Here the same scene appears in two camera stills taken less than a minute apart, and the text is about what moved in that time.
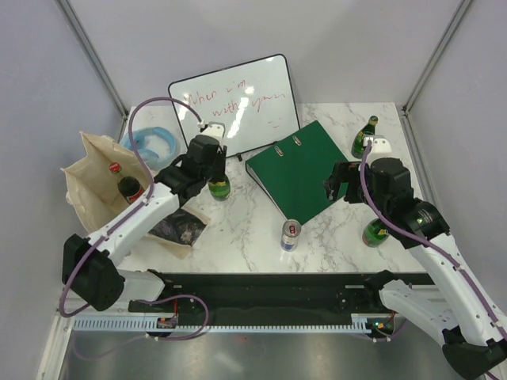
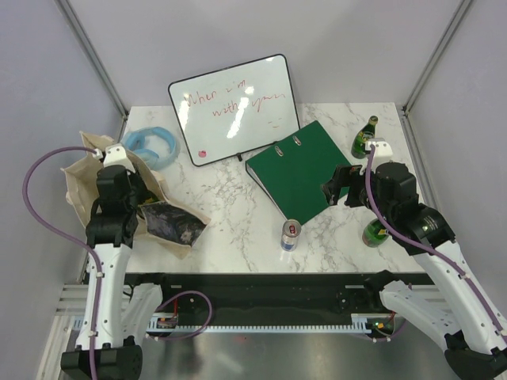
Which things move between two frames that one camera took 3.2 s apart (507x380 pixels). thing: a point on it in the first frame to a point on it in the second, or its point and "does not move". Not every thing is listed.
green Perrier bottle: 375,233 does not move
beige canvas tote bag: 100,181 does not move
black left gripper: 221,159 to 143,192
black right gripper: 343,172 does not move
